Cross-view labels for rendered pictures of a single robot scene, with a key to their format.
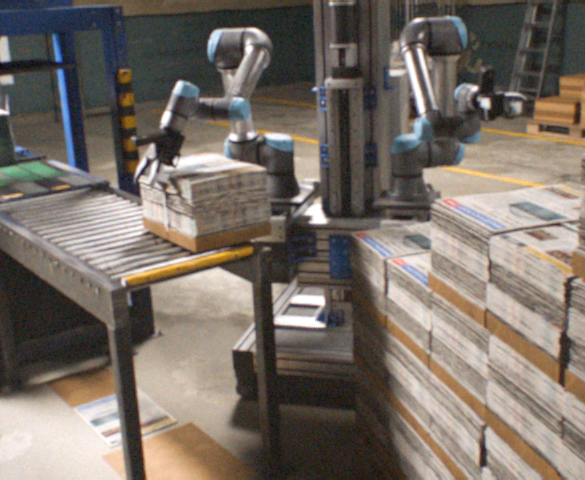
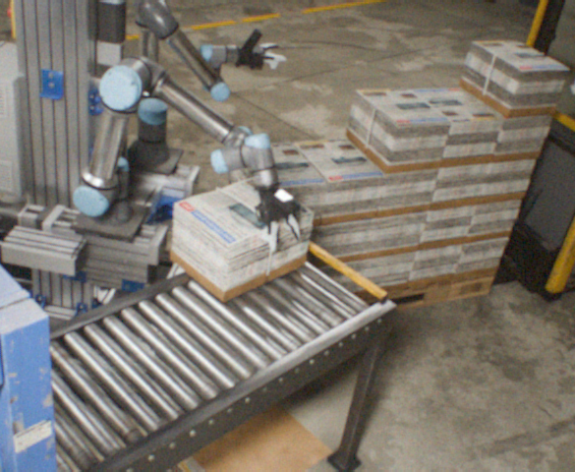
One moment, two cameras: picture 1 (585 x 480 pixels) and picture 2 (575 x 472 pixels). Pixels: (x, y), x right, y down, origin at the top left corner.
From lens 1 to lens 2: 3.86 m
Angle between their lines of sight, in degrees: 92
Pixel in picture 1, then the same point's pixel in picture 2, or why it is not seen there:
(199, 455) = (243, 436)
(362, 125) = not seen: hidden behind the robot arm
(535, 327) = (480, 148)
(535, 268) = (486, 124)
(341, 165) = not seen: hidden behind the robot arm
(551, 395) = (482, 170)
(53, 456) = not seen: outside the picture
